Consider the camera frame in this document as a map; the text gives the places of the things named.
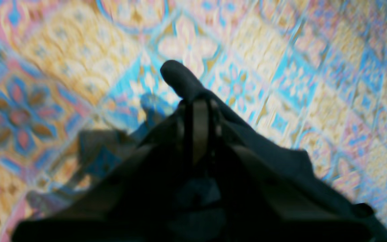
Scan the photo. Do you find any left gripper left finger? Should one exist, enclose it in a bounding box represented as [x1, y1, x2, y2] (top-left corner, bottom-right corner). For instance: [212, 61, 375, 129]
[12, 100, 192, 242]

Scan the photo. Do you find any black t-shirt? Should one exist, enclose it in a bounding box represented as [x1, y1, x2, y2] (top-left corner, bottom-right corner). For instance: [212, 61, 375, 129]
[160, 60, 387, 242]

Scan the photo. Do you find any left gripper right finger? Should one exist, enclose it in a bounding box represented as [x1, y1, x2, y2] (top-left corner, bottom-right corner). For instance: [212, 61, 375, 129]
[193, 99, 372, 242]

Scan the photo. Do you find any patterned tablecloth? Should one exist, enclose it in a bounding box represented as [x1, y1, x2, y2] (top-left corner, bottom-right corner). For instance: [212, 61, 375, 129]
[0, 0, 387, 242]

